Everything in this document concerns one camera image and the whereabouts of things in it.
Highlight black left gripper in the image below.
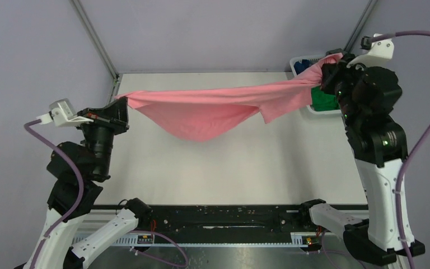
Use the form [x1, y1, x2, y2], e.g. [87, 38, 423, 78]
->
[78, 95, 133, 177]

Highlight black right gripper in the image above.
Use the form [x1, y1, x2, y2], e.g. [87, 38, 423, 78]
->
[320, 52, 373, 126]

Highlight pink t-shirt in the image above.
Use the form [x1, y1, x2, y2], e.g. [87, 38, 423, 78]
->
[115, 53, 345, 143]

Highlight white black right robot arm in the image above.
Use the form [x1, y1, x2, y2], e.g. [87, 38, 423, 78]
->
[298, 53, 425, 268]

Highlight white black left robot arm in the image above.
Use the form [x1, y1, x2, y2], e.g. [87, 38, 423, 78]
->
[22, 98, 153, 268]

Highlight green t-shirt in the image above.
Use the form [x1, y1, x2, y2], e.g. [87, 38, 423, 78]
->
[311, 86, 339, 112]

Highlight white laundry basket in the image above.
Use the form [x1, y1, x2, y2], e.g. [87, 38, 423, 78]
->
[289, 53, 341, 117]

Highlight blue garment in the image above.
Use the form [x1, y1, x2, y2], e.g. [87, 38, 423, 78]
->
[293, 59, 311, 75]

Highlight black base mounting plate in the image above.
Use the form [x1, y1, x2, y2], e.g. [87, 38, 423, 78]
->
[136, 205, 319, 242]

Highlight aluminium frame rails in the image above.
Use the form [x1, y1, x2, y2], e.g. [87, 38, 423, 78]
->
[68, 1, 121, 106]

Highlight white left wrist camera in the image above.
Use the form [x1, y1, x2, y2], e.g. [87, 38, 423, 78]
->
[36, 99, 94, 127]

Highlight white slotted cable duct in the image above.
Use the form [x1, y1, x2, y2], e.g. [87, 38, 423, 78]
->
[73, 231, 314, 248]

